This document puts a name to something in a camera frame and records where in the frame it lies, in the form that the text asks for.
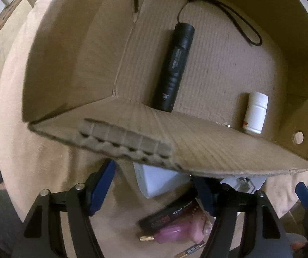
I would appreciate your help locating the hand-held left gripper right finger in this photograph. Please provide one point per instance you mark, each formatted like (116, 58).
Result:
(206, 199)

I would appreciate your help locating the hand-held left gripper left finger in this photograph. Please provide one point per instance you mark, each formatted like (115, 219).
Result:
(101, 190)

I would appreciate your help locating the brown cardboard box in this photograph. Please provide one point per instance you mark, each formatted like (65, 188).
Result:
(223, 150)

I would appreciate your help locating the white rectangular box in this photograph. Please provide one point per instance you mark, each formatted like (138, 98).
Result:
(156, 180)

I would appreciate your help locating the white plastic bottle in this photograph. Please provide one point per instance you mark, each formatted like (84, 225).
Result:
(255, 113)

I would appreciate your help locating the pink transparent high-heel shoe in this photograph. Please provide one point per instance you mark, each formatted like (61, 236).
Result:
(197, 228)

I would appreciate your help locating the black rectangular device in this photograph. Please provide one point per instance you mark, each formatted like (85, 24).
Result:
(167, 216)

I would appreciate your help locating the white power adapter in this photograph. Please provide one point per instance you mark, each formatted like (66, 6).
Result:
(254, 182)

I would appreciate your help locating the gold black battery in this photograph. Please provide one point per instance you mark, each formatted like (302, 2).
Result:
(146, 238)
(190, 249)

